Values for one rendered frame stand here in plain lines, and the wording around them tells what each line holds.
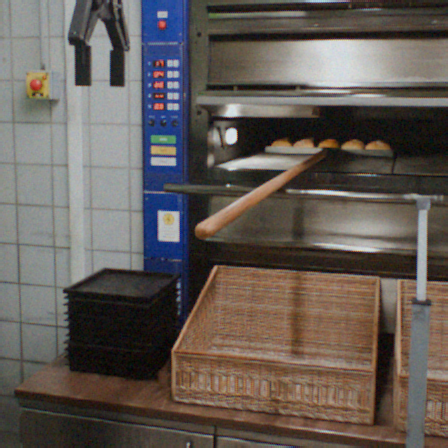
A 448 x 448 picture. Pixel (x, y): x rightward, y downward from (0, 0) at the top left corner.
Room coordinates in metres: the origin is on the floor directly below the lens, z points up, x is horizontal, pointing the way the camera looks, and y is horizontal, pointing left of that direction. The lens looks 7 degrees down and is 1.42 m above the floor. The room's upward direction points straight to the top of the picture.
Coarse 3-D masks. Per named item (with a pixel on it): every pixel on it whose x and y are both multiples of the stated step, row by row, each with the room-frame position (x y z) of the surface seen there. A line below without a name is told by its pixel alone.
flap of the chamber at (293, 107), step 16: (224, 112) 2.21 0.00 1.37; (240, 112) 2.19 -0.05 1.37; (256, 112) 2.17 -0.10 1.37; (272, 112) 2.15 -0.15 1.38; (288, 112) 2.13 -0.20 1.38; (304, 112) 2.12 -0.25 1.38; (320, 112) 2.10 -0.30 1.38; (336, 112) 2.09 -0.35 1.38; (352, 112) 2.07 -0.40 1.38; (368, 112) 2.05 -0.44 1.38; (384, 112) 2.04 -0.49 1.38; (400, 112) 2.02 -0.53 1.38; (416, 112) 2.01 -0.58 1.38
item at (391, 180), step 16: (208, 176) 2.24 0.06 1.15; (224, 176) 2.23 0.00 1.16; (240, 176) 2.21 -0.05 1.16; (256, 176) 2.20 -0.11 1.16; (272, 176) 2.18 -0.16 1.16; (304, 176) 2.15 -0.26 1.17; (320, 176) 2.14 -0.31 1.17; (336, 176) 2.13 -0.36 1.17; (352, 176) 2.11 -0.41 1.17; (368, 176) 2.10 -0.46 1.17; (384, 176) 2.09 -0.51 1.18; (400, 176) 2.08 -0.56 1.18; (416, 176) 2.07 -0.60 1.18; (432, 176) 2.06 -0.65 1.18
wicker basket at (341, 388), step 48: (240, 288) 2.15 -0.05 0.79; (288, 288) 2.12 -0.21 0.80; (336, 288) 2.08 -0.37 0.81; (192, 336) 1.91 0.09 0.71; (240, 336) 2.11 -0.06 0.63; (288, 336) 2.07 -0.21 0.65; (336, 336) 2.04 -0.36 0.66; (192, 384) 1.84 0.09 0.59; (240, 384) 1.84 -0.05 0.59; (288, 384) 1.67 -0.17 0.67; (336, 384) 1.63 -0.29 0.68
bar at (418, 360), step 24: (168, 192) 1.89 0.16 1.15; (192, 192) 1.87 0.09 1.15; (216, 192) 1.84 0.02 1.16; (240, 192) 1.83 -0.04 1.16; (288, 192) 1.79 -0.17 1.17; (312, 192) 1.77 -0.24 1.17; (336, 192) 1.76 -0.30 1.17; (360, 192) 1.75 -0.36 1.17; (408, 384) 1.50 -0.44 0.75; (408, 408) 1.49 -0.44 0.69; (408, 432) 1.48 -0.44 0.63
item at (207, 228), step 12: (312, 156) 2.40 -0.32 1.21; (324, 156) 2.65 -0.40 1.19; (300, 168) 2.07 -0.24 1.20; (276, 180) 1.72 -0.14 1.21; (288, 180) 1.85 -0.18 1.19; (252, 192) 1.50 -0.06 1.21; (264, 192) 1.55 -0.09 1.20; (240, 204) 1.35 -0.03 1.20; (252, 204) 1.43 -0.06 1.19; (216, 216) 1.19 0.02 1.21; (228, 216) 1.24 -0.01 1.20; (204, 228) 1.12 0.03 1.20; (216, 228) 1.16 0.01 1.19
